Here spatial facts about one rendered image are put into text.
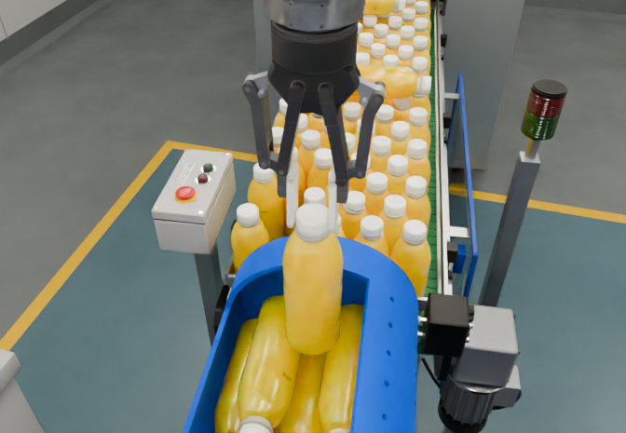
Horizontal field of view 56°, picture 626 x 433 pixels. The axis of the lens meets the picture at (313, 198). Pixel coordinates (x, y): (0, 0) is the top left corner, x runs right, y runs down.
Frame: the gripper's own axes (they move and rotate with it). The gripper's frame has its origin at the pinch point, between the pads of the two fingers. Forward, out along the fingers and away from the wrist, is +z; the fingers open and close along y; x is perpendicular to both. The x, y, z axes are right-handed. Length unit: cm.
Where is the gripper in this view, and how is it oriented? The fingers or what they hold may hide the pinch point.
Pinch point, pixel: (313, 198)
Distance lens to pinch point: 62.8
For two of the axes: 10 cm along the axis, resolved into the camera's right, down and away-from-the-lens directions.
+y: 9.9, 1.0, -1.2
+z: -0.1, 7.7, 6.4
